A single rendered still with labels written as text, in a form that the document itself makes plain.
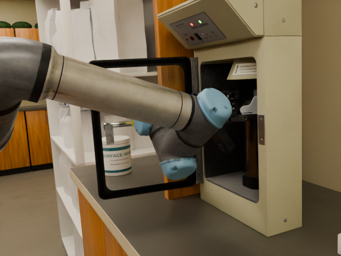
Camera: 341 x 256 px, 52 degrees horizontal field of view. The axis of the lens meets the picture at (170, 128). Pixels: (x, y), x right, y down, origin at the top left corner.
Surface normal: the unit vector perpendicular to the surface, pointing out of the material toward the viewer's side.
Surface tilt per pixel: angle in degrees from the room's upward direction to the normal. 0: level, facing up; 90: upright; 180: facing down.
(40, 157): 90
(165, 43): 90
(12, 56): 70
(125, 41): 82
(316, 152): 90
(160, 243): 0
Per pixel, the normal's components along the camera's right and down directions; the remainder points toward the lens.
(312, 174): -0.90, 0.11
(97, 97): 0.33, 0.46
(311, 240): -0.06, -0.99
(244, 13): 0.43, 0.11
